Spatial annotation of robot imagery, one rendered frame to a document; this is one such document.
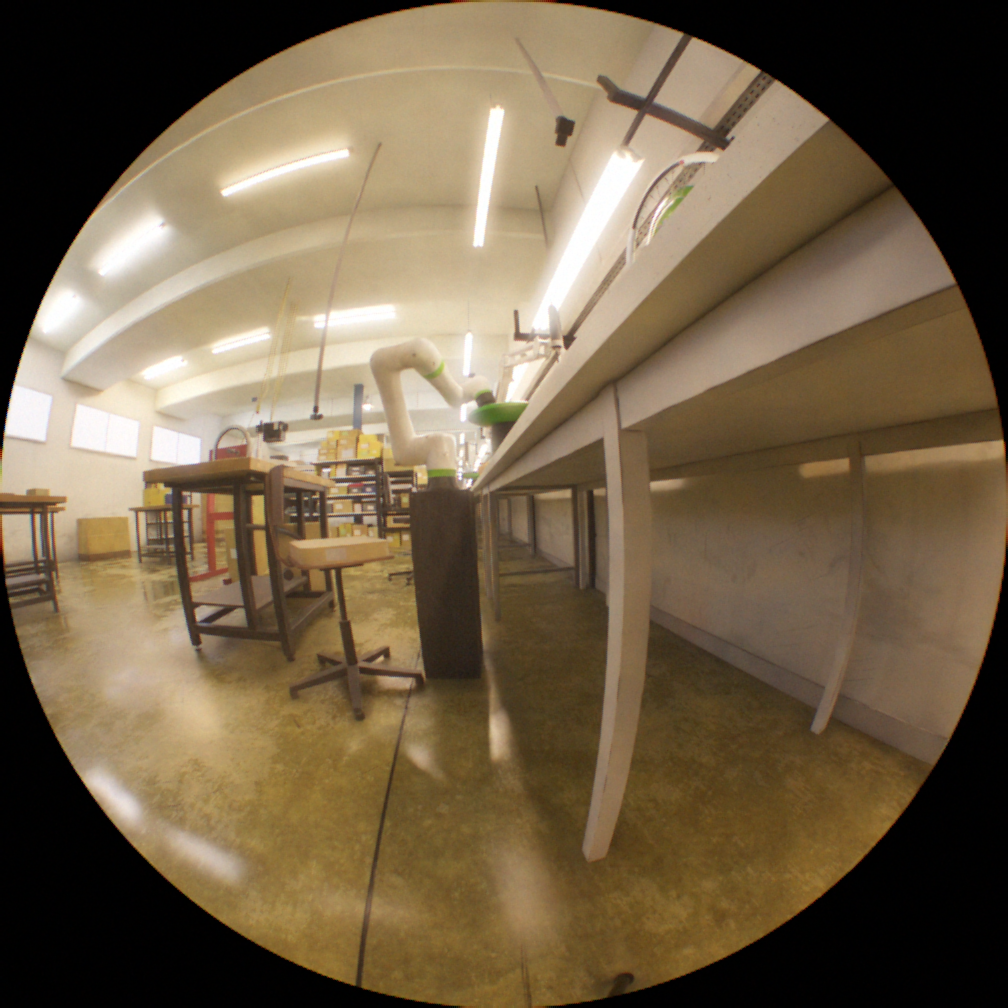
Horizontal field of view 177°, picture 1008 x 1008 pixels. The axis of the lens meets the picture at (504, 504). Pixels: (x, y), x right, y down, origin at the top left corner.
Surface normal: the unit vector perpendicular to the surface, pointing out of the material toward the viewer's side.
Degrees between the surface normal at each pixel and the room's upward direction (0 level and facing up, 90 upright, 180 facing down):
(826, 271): 90
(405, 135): 180
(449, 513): 90
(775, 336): 90
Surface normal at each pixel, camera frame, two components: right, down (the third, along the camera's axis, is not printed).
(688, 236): -0.99, 0.04
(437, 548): 0.03, 0.00
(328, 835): -0.04, -1.00
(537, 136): 0.04, 1.00
